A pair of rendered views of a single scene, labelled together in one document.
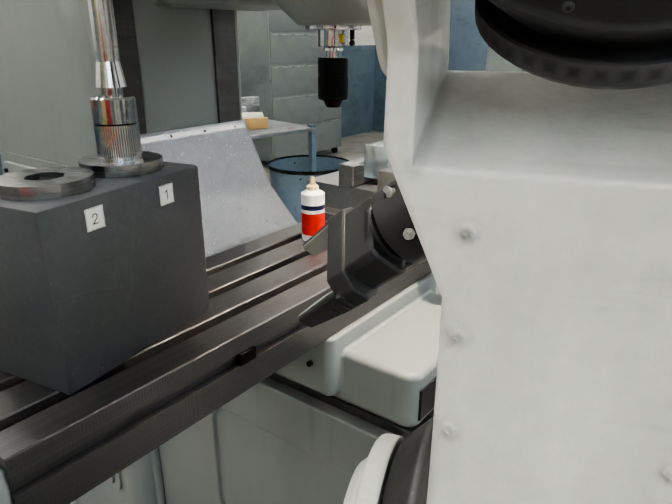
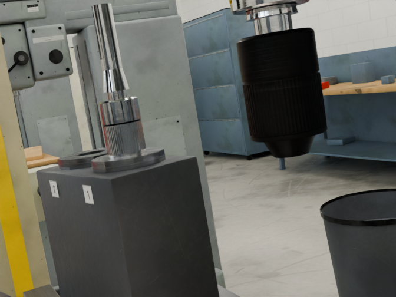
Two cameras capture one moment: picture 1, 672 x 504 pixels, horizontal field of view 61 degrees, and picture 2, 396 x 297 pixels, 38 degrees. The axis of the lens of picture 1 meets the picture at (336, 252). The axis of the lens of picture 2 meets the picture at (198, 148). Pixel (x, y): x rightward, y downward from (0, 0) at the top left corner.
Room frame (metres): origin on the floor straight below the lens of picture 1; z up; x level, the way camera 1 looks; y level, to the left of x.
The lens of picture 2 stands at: (1.05, -0.33, 1.25)
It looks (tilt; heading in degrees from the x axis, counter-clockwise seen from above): 7 degrees down; 118
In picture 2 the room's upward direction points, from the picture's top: 9 degrees counter-clockwise
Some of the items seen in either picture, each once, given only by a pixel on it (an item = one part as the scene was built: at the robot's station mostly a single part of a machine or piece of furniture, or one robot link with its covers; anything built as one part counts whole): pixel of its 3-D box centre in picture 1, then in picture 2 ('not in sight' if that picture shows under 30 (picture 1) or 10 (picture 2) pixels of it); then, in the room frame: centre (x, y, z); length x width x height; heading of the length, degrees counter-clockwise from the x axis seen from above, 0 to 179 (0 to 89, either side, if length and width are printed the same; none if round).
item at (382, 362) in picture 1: (333, 314); not in sight; (0.93, 0.00, 0.83); 0.50 x 0.35 x 0.12; 53
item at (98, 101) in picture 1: (113, 100); (118, 103); (0.64, 0.24, 1.23); 0.05 x 0.05 x 0.01
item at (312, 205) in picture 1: (312, 208); not in sight; (0.94, 0.04, 1.02); 0.04 x 0.04 x 0.11
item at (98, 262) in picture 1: (99, 255); (121, 228); (0.60, 0.26, 1.07); 0.22 x 0.12 x 0.20; 154
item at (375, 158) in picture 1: (384, 160); not in sight; (1.06, -0.09, 1.08); 0.06 x 0.05 x 0.06; 141
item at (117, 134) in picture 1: (117, 132); (123, 131); (0.64, 0.24, 1.19); 0.05 x 0.05 x 0.06
